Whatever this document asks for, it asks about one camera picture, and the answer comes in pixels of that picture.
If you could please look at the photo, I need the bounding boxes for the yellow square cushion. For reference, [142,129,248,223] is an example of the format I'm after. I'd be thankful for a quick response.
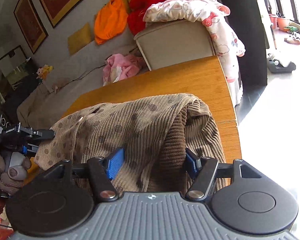
[68,22,93,56]

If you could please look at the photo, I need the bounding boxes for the pink crumpled cloth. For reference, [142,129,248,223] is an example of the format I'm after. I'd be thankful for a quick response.
[103,54,146,86]

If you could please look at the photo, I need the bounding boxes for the lower framed red picture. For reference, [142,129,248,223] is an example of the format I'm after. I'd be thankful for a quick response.
[13,0,49,54]

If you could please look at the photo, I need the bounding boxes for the floral white pink blanket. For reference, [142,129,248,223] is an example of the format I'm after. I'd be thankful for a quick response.
[143,0,245,106]

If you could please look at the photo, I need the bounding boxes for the small grey plush toy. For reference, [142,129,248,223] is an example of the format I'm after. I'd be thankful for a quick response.
[51,78,70,94]

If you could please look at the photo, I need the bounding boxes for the black floor stand base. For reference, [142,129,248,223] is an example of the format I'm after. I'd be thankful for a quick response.
[267,53,296,74]

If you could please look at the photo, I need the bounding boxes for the brown knit gloved hand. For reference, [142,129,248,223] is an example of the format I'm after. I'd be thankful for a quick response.
[0,155,32,196]

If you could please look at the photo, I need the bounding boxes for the orange pumpkin plush cushion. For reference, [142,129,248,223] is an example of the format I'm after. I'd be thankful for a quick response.
[94,0,128,45]

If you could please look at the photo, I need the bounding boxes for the small cartoon doll toy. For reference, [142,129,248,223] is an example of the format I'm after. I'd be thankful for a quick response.
[37,64,53,83]

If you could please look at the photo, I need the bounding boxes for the glass fish tank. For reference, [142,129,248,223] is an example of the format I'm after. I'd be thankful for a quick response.
[0,45,39,105]

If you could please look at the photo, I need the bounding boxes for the beige sofa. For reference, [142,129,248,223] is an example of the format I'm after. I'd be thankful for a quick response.
[17,20,215,129]

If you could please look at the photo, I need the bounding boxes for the brown corduroy polka-dot garment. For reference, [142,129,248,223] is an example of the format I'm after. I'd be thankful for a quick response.
[34,94,225,192]

